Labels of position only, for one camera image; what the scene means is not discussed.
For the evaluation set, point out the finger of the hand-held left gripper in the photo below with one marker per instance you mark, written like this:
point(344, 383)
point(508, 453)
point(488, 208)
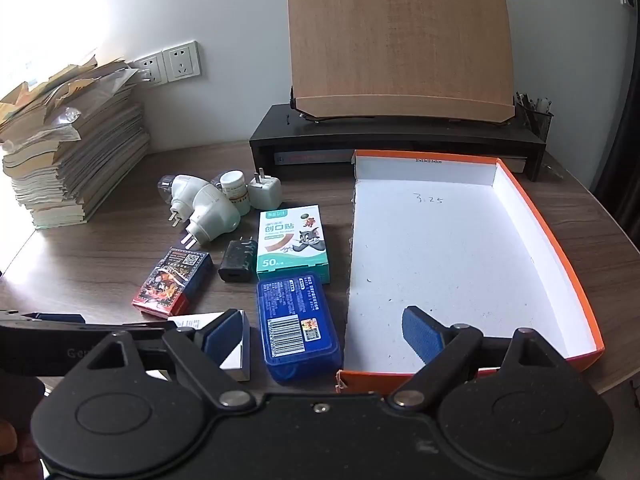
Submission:
point(60, 318)
point(145, 327)

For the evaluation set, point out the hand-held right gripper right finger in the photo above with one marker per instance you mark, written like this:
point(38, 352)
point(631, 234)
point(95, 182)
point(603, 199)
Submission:
point(420, 332)

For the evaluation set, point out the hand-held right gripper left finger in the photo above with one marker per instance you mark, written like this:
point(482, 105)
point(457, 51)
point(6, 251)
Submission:
point(222, 336)

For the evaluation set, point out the small white box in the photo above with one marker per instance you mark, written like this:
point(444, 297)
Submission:
point(236, 362)

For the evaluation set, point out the red playing card box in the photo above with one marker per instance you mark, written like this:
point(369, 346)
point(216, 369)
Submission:
point(170, 280)

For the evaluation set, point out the blue plastic case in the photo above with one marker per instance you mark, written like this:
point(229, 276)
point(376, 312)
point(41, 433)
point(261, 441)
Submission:
point(295, 325)

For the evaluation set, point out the black USB charger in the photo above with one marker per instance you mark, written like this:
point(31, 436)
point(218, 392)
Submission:
point(237, 260)

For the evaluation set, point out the green white bandage box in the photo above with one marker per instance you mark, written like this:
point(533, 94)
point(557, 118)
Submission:
point(292, 245)

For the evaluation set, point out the white medicine bottle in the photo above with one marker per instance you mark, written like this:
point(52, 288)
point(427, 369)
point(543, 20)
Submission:
point(235, 190)

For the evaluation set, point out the person's left hand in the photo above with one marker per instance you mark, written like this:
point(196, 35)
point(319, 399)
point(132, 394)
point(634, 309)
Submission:
point(12, 442)

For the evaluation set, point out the stack of books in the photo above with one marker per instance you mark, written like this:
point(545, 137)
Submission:
point(70, 170)

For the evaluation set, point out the white USB charger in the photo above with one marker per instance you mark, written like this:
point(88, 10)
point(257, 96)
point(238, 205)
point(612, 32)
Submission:
point(265, 192)

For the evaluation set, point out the small clear plastic piece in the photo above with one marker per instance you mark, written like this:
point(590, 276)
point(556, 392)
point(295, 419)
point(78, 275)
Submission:
point(555, 172)

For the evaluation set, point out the black monitor riser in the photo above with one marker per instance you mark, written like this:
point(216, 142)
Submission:
point(350, 132)

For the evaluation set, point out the clear plastic bag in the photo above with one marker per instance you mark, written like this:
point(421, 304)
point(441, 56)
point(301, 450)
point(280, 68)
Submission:
point(95, 82)

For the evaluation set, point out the black mesh pen holder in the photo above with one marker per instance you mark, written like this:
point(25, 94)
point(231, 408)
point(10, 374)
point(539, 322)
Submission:
point(537, 122)

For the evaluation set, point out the black pen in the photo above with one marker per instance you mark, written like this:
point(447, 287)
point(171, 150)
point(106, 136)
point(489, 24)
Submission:
point(520, 99)

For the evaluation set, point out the black curtain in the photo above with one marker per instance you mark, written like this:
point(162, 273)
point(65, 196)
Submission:
point(625, 135)

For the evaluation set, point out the wooden book stand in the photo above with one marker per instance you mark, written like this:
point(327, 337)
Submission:
point(395, 40)

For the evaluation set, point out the white wall plug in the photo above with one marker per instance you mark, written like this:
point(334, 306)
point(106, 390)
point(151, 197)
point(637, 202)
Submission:
point(142, 76)

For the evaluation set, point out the white wall socket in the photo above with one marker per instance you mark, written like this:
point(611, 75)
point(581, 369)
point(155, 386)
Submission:
point(182, 62)
point(150, 65)

